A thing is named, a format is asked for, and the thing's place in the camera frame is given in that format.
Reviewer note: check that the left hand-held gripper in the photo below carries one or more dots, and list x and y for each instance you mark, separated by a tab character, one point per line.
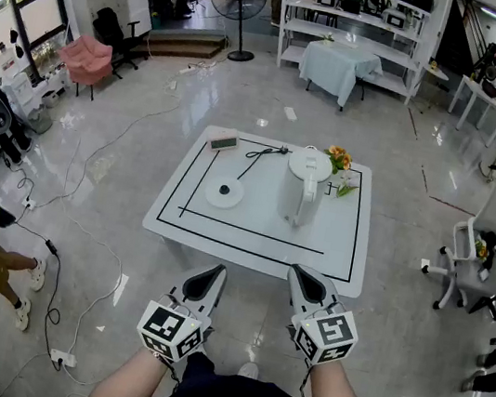
161	324

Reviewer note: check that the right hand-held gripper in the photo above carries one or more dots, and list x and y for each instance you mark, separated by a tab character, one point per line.
324	333

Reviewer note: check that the white round kettle base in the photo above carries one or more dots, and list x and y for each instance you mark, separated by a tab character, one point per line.
213	193

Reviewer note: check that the white electric kettle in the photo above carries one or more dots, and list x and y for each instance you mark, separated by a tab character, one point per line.
299	187

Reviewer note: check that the person's left forearm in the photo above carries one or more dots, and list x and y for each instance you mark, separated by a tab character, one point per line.
127	385

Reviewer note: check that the person's right white shoe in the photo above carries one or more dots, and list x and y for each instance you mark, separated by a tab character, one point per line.
248	370

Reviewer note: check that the white flower sprig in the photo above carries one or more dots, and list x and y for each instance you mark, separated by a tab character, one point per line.
347	188

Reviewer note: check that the orange flower potted plant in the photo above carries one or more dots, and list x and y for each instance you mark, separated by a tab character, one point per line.
338	158

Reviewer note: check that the pink digital clock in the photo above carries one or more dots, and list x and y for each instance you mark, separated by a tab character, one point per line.
223	142

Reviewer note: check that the large white power strip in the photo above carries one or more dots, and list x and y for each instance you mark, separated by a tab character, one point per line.
63	358

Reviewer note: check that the black power adapter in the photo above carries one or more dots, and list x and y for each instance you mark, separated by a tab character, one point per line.
51	247

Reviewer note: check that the small white power strip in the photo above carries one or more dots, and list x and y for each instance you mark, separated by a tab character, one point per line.
28	203

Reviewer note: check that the table with pale blue cloth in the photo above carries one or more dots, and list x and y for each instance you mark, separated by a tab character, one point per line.
341	64

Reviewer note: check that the brown wooden step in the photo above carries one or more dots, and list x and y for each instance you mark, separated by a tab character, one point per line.
180	42

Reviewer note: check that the small white round table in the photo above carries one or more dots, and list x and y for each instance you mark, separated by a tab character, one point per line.
436	72

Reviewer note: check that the pink armchair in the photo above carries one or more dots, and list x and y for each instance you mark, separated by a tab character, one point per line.
87	60

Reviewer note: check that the small potted plant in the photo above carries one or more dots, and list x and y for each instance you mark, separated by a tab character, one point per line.
327	37

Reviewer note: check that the white shelf unit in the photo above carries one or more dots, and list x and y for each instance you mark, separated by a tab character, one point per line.
351	33

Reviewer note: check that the black office chair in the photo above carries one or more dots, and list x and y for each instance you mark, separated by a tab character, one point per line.
109	28

